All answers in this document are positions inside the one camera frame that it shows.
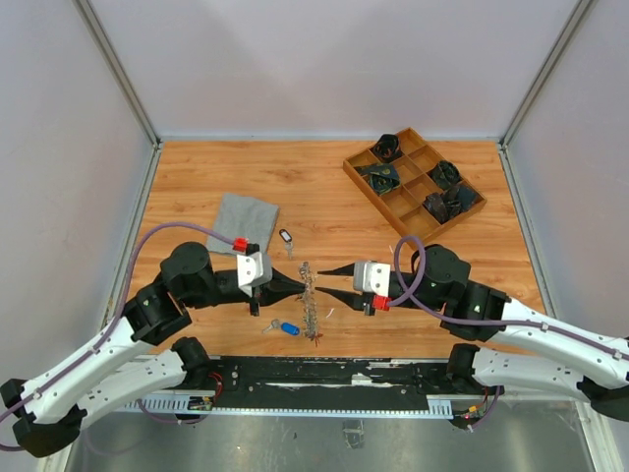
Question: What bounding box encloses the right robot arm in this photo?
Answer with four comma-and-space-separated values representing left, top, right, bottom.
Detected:
325, 244, 628, 422

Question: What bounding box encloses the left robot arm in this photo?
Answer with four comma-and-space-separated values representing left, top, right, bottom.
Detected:
1, 242, 306, 458

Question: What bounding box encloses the wooden compartment tray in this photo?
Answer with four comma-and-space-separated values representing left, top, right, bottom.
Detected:
342, 128, 486, 243

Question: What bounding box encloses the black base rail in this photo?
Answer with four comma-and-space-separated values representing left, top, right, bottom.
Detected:
97, 356, 502, 419

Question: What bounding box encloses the metal key ring disc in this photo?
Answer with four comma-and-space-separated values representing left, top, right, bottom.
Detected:
299, 262, 322, 346

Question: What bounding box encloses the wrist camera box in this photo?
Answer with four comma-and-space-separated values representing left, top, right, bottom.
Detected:
353, 261, 391, 297
236, 252, 272, 297

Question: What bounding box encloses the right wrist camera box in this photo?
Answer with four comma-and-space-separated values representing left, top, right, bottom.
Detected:
353, 261, 391, 297

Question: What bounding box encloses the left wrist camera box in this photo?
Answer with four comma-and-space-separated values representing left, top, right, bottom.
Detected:
236, 252, 272, 297

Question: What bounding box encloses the black orange rolled tie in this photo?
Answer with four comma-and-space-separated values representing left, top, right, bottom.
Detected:
372, 134, 403, 163

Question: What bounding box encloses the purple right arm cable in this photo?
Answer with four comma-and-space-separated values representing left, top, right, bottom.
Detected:
387, 235, 629, 365

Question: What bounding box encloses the dark green patterned tie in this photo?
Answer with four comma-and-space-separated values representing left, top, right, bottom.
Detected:
355, 163, 401, 196

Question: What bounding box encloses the dark green floral tie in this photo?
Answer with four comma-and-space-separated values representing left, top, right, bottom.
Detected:
429, 160, 461, 190

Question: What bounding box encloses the blue key tag with key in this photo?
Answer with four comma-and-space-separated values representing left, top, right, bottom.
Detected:
261, 319, 301, 336

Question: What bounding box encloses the black key tag with key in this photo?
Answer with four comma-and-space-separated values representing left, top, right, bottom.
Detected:
279, 228, 294, 260

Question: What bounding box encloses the grey folded cloth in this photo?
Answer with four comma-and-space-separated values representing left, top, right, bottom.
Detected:
212, 193, 279, 253

